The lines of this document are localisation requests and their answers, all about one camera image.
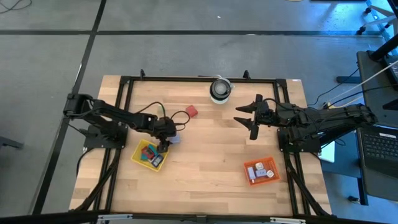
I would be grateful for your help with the white thin rod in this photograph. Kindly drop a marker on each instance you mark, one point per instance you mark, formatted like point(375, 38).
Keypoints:
point(373, 76)

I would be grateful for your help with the white chair base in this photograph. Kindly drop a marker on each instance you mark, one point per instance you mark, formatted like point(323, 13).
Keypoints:
point(377, 20)

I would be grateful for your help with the red digital clock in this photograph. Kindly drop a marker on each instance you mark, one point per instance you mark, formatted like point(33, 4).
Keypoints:
point(191, 111)
point(148, 152)

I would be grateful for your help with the dark grey floor foot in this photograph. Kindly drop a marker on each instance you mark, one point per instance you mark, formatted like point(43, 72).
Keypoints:
point(9, 143)

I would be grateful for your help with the silver extrusion bar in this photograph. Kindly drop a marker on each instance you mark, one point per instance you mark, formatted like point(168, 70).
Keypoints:
point(115, 217)
point(287, 220)

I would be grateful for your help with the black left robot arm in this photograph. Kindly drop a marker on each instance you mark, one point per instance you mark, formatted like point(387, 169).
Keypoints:
point(124, 116)

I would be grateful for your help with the white floor sheet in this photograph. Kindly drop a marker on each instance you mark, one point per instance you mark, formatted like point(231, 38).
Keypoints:
point(329, 152)

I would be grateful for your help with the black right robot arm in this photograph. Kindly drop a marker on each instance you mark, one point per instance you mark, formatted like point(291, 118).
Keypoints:
point(326, 119)

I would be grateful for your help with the black laptop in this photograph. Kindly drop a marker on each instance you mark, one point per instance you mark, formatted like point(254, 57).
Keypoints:
point(379, 146)

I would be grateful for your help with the yellow plastic basket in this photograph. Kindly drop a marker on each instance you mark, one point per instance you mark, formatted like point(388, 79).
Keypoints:
point(136, 160)

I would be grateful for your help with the black standing desk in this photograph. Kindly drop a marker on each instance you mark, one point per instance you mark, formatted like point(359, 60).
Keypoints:
point(377, 93)

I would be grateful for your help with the white label sticker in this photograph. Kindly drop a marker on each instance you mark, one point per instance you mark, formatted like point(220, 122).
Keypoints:
point(297, 80)

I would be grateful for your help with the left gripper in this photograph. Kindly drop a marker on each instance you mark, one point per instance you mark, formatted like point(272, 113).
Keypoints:
point(163, 127)

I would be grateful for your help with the black gantry beam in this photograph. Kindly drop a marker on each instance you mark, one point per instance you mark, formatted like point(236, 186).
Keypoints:
point(46, 217)

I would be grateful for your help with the black aluminium table frame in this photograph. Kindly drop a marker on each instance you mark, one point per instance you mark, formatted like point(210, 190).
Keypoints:
point(174, 79)

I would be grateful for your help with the orange plastic basket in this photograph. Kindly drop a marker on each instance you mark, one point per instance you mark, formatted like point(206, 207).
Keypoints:
point(273, 165)

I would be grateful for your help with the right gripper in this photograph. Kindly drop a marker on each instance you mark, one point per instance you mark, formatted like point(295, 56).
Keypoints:
point(268, 113)

